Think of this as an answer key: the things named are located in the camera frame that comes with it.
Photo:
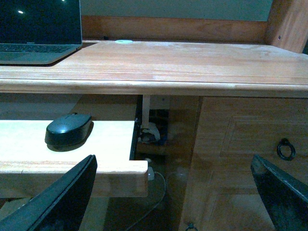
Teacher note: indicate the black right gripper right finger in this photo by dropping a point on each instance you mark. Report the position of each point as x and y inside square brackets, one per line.
[284, 197]

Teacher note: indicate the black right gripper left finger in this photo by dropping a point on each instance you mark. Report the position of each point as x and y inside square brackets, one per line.
[61, 206]

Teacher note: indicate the wooden pull-out keyboard tray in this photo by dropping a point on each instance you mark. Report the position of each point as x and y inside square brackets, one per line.
[28, 165]

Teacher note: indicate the black computer mouse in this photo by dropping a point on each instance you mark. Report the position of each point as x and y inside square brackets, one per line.
[68, 130]

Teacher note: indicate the low wooden shelf with clutter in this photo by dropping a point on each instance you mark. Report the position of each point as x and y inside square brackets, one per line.
[153, 140]

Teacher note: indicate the wooden desk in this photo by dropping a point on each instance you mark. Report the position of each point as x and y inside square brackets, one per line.
[234, 97]

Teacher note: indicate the grey open laptop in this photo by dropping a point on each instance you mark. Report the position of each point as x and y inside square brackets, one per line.
[39, 32]

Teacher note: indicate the black ring drawer handle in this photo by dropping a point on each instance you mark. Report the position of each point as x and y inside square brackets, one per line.
[285, 150]

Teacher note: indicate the white cable grommet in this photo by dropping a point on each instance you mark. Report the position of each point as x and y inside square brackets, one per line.
[123, 41]

